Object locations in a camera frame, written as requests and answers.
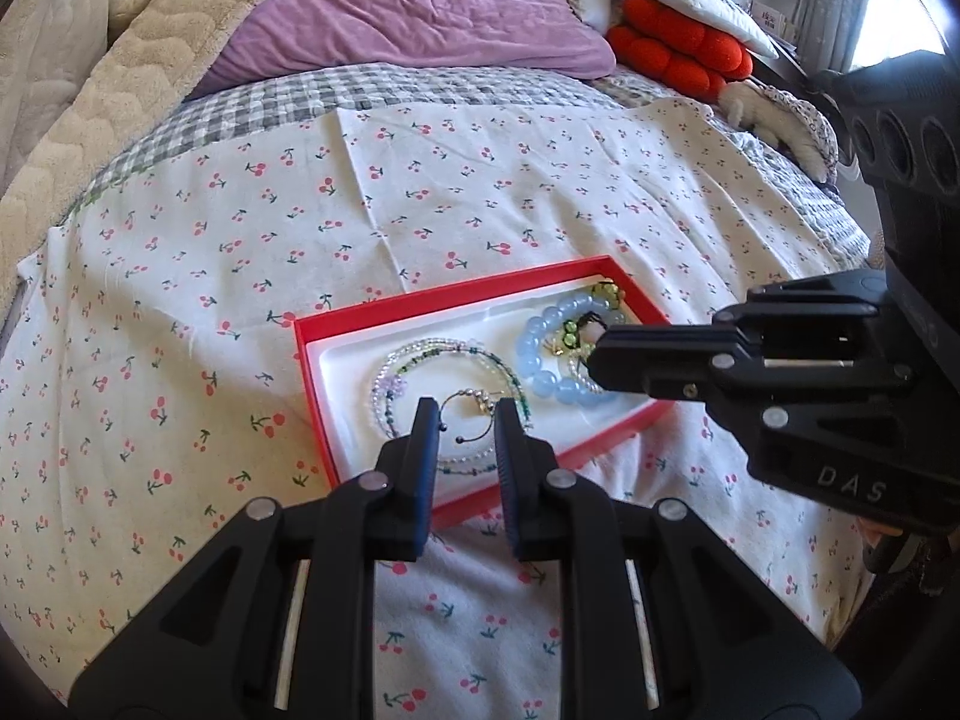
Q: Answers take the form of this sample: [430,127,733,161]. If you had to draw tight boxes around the white fuzzy plush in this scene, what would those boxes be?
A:
[720,79,839,182]

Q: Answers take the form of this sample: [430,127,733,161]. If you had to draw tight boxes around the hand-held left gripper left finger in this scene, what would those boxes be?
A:
[67,397,443,720]

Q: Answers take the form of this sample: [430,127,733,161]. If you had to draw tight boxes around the light blue bead bracelet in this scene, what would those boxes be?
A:
[516,296,627,404]

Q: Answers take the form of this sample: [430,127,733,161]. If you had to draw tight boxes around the clear bead bracelet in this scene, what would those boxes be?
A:
[370,337,511,466]

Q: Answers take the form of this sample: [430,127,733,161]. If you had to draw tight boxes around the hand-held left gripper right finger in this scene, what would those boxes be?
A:
[495,397,863,720]

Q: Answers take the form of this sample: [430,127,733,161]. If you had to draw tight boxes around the purple pillow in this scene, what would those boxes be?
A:
[184,0,620,100]

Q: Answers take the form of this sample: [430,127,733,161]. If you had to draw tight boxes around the beige fleece blanket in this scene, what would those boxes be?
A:
[0,0,353,301]

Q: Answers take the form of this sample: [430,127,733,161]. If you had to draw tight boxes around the red knotted cushion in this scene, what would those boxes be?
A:
[606,0,753,100]

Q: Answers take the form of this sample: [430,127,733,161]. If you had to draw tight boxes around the cherry print bed sheet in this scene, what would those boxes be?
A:
[0,101,875,720]

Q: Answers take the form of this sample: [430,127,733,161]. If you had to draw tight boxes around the grey curtain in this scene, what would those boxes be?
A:
[795,0,886,76]

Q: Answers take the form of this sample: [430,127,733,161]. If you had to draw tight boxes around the dark green bead necklace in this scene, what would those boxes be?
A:
[382,341,537,477]

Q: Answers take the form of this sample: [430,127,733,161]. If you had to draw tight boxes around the red cardboard box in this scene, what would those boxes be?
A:
[292,255,676,530]

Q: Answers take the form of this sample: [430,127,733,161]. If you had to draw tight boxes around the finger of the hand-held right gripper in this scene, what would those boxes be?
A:
[712,270,895,362]
[585,322,917,404]

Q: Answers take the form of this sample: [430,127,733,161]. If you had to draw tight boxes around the green bead cord bracelet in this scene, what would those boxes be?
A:
[555,280,625,357]

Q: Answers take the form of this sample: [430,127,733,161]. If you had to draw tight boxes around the small white pearl ring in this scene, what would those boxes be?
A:
[568,351,605,395]

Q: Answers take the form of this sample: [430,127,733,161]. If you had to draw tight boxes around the thin silver bangle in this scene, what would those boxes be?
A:
[437,388,502,445]

